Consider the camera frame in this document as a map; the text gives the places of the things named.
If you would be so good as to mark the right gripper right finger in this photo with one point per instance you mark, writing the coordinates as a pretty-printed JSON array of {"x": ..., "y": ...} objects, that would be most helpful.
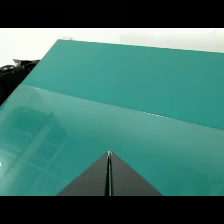
[{"x": 130, "y": 181}]

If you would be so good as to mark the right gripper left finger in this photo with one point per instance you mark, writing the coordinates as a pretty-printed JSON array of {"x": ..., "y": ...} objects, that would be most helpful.
[{"x": 91, "y": 181}]

